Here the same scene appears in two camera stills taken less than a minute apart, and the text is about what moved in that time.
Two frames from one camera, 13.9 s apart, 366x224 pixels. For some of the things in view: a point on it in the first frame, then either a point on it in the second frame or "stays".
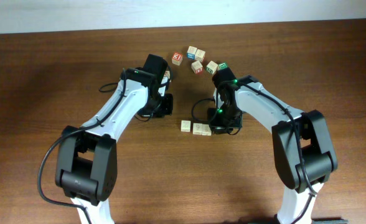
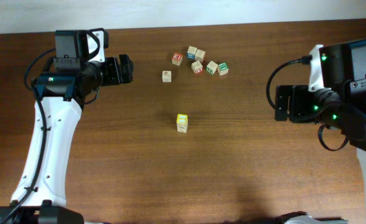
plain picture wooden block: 200,55 stays
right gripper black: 223,123 to 282,102
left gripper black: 167,109 to 114,63
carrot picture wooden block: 167,74 stays
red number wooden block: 177,58 stays
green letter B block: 223,65 stays
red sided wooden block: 197,67 stays
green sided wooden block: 211,67 stays
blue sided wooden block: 191,52 stays
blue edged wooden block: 197,129 to 182,127
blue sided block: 206,130 to 182,119
